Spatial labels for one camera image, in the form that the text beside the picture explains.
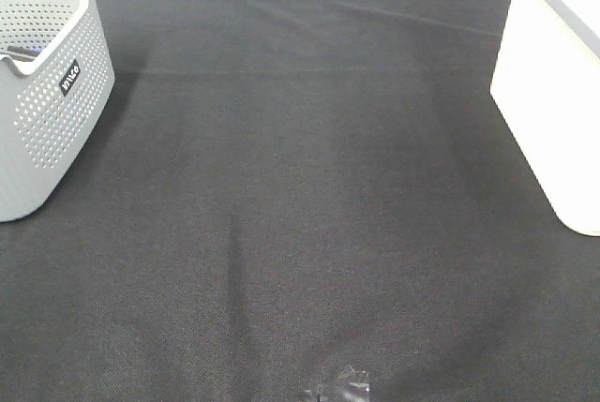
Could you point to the black table cloth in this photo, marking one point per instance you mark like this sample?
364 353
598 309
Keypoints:
279 188

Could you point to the black tape piece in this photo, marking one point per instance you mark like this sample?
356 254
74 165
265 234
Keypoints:
348 385

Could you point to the grey perforated plastic basket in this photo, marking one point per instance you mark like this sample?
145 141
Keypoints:
56 78

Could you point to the white plastic basket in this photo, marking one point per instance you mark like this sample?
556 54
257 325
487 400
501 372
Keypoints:
546 86

